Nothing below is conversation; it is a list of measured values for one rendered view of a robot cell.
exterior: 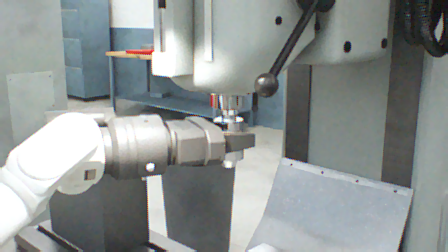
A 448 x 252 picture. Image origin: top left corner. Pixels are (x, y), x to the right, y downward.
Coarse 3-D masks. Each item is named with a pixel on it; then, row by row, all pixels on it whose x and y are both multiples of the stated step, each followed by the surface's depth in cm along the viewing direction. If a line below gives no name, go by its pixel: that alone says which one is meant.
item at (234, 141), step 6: (222, 132) 69; (228, 132) 69; (234, 132) 70; (240, 132) 70; (246, 132) 71; (252, 132) 71; (228, 138) 69; (234, 138) 69; (240, 138) 70; (246, 138) 70; (252, 138) 70; (228, 144) 69; (234, 144) 69; (240, 144) 70; (246, 144) 70; (252, 144) 71; (228, 150) 69; (234, 150) 70
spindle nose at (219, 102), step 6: (216, 96) 70; (222, 96) 69; (228, 96) 69; (234, 96) 69; (240, 96) 69; (216, 102) 70; (222, 102) 69; (228, 102) 69; (234, 102) 69; (240, 102) 70; (216, 108) 70; (222, 108) 69; (228, 108) 69; (234, 108) 69; (240, 108) 70
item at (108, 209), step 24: (96, 192) 94; (120, 192) 97; (144, 192) 102; (72, 216) 102; (96, 216) 96; (120, 216) 98; (144, 216) 103; (72, 240) 105; (96, 240) 97; (120, 240) 99; (144, 240) 104
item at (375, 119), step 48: (288, 96) 108; (336, 96) 100; (384, 96) 93; (432, 96) 89; (288, 144) 111; (336, 144) 102; (384, 144) 94; (432, 144) 91; (432, 192) 93; (432, 240) 95
